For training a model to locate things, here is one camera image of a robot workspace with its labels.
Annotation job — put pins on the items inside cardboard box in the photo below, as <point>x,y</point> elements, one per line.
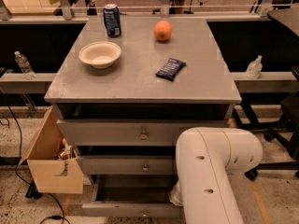
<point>66,151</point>

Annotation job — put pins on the grey bottom drawer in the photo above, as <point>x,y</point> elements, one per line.
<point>132,196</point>

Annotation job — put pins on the grey drawer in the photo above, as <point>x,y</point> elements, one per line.
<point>132,196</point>
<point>127,165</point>
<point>126,133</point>

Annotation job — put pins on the white paper bowl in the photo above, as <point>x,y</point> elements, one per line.
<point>100,55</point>

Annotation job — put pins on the orange fruit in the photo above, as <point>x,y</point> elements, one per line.
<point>162,30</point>

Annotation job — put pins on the cardboard box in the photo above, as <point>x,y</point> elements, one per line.
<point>52,173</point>

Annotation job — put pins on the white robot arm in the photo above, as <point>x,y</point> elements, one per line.
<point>204,158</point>

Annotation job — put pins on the grey top drawer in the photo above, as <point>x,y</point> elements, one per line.
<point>126,133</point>

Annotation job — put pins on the grey middle drawer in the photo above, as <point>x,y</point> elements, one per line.
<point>127,165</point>

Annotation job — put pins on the clear water bottle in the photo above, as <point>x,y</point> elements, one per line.
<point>24,65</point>

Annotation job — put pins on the grey drawer cabinet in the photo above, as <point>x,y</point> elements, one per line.
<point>203,90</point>

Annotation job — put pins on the blue soda can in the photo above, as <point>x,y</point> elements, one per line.
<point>112,20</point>

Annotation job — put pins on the black office chair base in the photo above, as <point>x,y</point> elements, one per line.
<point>285,131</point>

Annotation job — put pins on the clear sanitizer pump bottle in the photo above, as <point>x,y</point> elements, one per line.
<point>255,68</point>

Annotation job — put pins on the dark blue snack bag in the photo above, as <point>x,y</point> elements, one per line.
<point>170,69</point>

